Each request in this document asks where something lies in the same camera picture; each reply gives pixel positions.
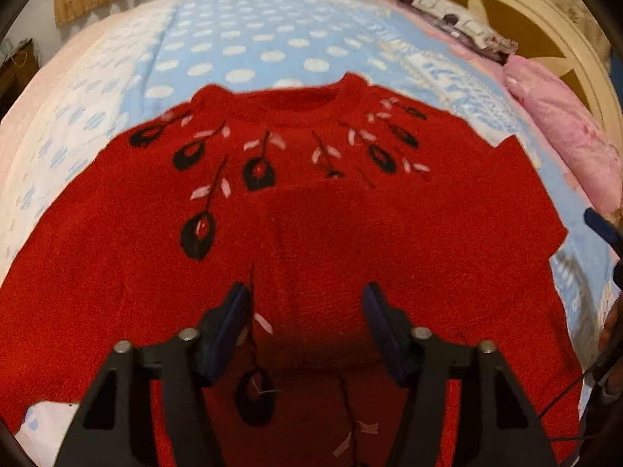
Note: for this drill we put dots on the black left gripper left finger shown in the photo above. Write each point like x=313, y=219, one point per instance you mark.
x=115, y=423

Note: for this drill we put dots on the white patterned pillow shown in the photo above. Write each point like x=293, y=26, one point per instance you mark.
x=464, y=26

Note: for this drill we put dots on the pink quilt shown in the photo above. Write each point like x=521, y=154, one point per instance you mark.
x=570, y=129

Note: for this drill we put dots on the blue polka dot bedspread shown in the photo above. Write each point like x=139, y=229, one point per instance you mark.
x=158, y=57

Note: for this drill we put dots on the cream wooden headboard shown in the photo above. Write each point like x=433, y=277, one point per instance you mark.
x=548, y=37

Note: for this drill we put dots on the red knit sweater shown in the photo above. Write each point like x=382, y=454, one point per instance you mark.
x=305, y=196

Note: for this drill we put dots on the dark wooden desk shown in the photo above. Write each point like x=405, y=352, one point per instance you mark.
x=17, y=70

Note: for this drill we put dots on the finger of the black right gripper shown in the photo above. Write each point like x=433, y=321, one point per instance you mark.
x=605, y=230

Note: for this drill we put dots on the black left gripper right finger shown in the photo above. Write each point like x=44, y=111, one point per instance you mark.
x=467, y=391

